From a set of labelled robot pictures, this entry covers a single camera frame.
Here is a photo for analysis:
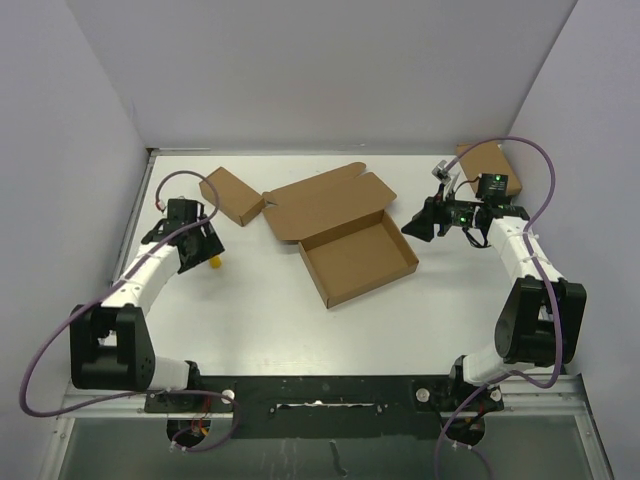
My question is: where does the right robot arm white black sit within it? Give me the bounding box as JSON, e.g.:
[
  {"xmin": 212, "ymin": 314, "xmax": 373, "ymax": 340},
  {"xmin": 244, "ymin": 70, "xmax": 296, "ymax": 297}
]
[{"xmin": 401, "ymin": 171, "xmax": 587, "ymax": 409}]

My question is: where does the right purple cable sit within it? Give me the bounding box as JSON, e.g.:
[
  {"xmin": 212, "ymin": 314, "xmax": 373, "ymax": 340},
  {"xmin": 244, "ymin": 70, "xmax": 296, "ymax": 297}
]
[{"xmin": 435, "ymin": 136, "xmax": 564, "ymax": 480}]

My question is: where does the small yellow object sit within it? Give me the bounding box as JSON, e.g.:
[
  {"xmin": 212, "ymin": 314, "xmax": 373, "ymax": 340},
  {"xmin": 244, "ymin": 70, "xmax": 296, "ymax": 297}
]
[{"xmin": 209, "ymin": 256, "xmax": 222, "ymax": 269}]

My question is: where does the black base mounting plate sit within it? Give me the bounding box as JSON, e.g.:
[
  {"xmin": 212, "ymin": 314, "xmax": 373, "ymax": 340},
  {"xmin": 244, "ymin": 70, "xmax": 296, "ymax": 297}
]
[{"xmin": 144, "ymin": 375, "xmax": 504, "ymax": 440}]

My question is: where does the purple cable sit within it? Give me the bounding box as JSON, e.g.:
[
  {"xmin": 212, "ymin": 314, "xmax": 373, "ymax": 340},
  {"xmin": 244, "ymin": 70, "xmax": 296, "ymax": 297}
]
[
  {"xmin": 18, "ymin": 170, "xmax": 241, "ymax": 455},
  {"xmin": 435, "ymin": 136, "xmax": 564, "ymax": 480}
]

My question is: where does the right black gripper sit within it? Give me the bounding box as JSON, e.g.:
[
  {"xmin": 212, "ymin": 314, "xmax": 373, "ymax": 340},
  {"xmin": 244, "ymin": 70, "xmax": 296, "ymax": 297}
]
[{"xmin": 402, "ymin": 183, "xmax": 482, "ymax": 242}]

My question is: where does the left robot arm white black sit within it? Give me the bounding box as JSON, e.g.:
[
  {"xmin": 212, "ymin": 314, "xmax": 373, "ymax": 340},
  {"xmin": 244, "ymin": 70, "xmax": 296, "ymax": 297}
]
[{"xmin": 70, "ymin": 198, "xmax": 224, "ymax": 411}]

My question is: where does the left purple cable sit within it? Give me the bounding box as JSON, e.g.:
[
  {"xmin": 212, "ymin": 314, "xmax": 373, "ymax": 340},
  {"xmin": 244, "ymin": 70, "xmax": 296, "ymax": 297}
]
[{"xmin": 18, "ymin": 170, "xmax": 241, "ymax": 455}]

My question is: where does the aluminium frame rail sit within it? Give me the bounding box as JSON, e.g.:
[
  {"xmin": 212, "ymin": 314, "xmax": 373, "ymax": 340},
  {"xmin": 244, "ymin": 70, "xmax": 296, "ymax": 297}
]
[{"xmin": 44, "ymin": 376, "xmax": 613, "ymax": 479}]

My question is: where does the small closed cardboard box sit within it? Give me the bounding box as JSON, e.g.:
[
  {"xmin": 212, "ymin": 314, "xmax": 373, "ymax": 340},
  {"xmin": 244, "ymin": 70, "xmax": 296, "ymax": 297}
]
[{"xmin": 199, "ymin": 167, "xmax": 266, "ymax": 227}]

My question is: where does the large cardboard box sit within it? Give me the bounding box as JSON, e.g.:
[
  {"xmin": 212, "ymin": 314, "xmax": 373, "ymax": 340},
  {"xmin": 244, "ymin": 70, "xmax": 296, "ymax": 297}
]
[{"xmin": 263, "ymin": 161, "xmax": 419, "ymax": 309}]

